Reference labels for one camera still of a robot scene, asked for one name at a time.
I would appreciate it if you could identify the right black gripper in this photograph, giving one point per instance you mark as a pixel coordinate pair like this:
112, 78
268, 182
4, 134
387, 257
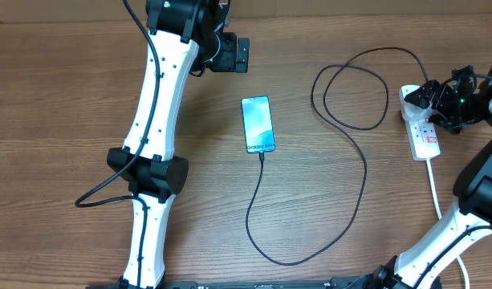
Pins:
428, 93

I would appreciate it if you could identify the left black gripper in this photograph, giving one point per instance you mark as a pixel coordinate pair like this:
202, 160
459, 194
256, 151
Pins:
227, 61

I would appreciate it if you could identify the blue Galaxy smartphone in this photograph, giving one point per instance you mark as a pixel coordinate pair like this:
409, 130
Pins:
258, 125

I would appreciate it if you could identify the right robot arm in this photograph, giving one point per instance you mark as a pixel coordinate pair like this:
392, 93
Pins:
467, 220

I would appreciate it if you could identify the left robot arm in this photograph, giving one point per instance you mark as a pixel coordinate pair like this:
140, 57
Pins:
185, 38

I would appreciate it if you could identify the white charger plug adapter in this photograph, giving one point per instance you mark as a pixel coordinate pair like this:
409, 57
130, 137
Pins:
411, 112

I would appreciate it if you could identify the white power strip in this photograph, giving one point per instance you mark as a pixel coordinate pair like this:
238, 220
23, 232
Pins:
421, 133

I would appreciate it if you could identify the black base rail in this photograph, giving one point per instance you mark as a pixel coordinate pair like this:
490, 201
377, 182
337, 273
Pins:
333, 283

